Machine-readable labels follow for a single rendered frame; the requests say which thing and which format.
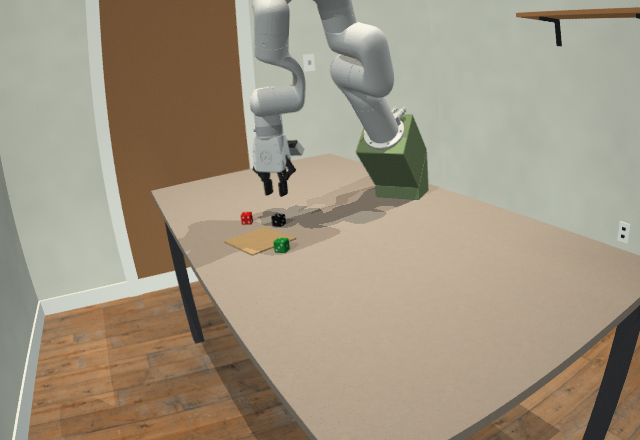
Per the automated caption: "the black die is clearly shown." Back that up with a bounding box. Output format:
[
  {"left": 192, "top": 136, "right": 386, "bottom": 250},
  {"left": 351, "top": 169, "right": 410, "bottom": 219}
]
[{"left": 271, "top": 213, "right": 286, "bottom": 227}]

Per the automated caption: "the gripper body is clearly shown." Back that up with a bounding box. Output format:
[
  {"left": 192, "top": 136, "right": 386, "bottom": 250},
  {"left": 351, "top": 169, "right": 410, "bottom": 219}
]
[{"left": 253, "top": 133, "right": 291, "bottom": 173}]

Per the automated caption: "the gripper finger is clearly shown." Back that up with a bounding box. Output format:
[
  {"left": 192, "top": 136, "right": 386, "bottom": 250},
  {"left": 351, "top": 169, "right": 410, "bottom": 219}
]
[
  {"left": 277, "top": 156, "right": 296, "bottom": 197},
  {"left": 253, "top": 167, "right": 273, "bottom": 196}
]

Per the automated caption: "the tan flat mat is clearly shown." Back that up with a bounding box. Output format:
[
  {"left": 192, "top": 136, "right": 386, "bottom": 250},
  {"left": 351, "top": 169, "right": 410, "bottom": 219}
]
[{"left": 224, "top": 227, "right": 296, "bottom": 256}]

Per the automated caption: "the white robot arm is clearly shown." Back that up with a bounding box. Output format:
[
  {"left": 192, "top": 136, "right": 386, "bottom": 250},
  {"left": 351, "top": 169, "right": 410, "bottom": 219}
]
[{"left": 249, "top": 0, "right": 407, "bottom": 150}]

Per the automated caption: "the red die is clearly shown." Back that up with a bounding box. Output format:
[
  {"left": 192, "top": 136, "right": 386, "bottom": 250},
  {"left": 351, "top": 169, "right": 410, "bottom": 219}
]
[{"left": 241, "top": 212, "right": 253, "bottom": 225}]

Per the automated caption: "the green die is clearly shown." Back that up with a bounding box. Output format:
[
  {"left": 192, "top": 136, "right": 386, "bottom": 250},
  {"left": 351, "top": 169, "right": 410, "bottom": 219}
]
[{"left": 273, "top": 237, "right": 290, "bottom": 253}]

